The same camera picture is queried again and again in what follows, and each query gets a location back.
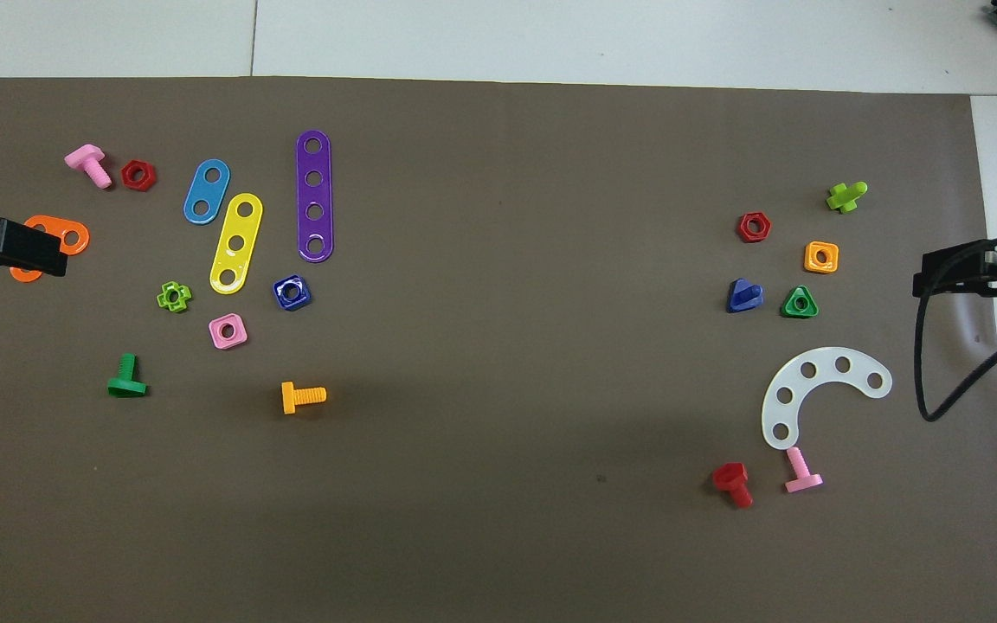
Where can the blue two-hole plastic plate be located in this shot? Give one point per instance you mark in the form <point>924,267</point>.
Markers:
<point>207,192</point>

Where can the blue square plastic nut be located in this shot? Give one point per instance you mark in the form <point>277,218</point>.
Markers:
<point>279,294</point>

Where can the orange L-shaped plastic plate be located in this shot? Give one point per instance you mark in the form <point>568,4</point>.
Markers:
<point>83,244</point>

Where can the red hexagonal head screw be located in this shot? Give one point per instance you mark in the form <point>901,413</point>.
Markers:
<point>730,476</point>

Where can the lime green cross nut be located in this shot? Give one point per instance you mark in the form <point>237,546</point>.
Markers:
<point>162,298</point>

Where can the pink square plastic nut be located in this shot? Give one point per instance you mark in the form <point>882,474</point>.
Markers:
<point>240,340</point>

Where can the yellow three-hole plastic plate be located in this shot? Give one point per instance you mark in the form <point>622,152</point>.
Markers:
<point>241,226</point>

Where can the purple four-hole plastic plate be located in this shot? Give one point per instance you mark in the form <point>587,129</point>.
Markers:
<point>314,195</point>

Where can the orange square plastic nut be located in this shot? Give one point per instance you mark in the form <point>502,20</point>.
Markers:
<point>810,257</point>

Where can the red hexagonal plastic nut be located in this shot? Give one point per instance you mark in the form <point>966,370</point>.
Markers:
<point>742,228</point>
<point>126,176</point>

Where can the lime green cross screw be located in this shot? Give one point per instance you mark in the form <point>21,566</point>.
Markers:
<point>845,199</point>

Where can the blue triangular head screw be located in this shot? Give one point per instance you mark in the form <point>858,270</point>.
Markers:
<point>739,298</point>

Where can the pink plastic screw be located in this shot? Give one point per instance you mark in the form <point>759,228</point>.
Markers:
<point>85,157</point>
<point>801,483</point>

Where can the orange plastic screw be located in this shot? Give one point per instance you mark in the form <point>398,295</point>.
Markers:
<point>289,398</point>

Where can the brown table mat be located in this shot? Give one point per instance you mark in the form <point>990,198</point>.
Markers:
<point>498,433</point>

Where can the dark green plastic screw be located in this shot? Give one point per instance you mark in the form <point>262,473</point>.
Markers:
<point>127,388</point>

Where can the green triangular plastic nut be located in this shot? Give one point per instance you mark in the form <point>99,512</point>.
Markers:
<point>788,310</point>

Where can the white curved five-hole plate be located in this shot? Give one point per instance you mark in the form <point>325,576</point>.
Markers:
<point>826,363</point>

